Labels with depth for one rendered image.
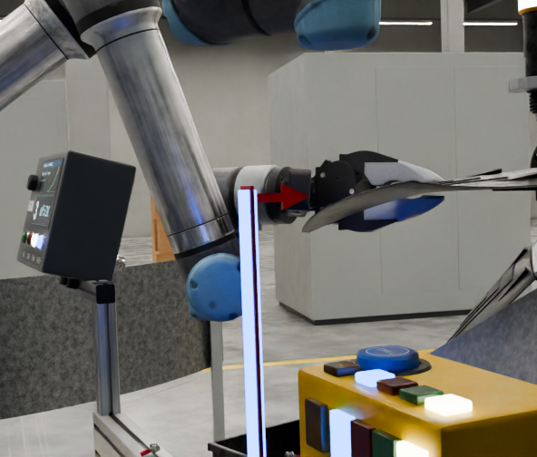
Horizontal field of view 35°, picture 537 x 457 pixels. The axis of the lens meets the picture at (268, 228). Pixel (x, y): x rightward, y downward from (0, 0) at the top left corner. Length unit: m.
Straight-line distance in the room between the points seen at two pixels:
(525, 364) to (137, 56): 0.52
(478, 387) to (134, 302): 2.28
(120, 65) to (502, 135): 6.78
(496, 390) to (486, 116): 7.09
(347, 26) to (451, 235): 6.72
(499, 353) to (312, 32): 0.38
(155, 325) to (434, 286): 4.83
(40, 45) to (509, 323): 0.64
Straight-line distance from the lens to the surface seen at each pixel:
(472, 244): 7.51
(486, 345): 0.92
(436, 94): 7.40
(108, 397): 1.30
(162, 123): 0.94
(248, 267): 0.77
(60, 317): 2.60
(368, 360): 0.54
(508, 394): 0.50
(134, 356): 2.76
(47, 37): 1.09
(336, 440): 0.52
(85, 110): 5.11
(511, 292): 1.04
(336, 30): 0.74
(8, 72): 1.10
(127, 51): 0.95
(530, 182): 0.88
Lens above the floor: 1.19
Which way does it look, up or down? 3 degrees down
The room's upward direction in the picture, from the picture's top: 2 degrees counter-clockwise
